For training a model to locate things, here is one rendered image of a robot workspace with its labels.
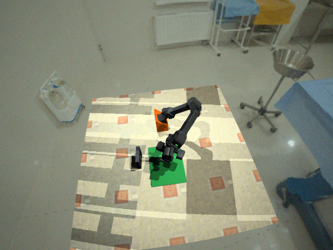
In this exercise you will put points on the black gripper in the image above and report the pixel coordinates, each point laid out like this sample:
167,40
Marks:
180,154

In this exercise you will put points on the green circuit board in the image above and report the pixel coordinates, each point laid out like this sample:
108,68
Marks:
164,172

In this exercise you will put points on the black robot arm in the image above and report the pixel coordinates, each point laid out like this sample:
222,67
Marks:
180,136

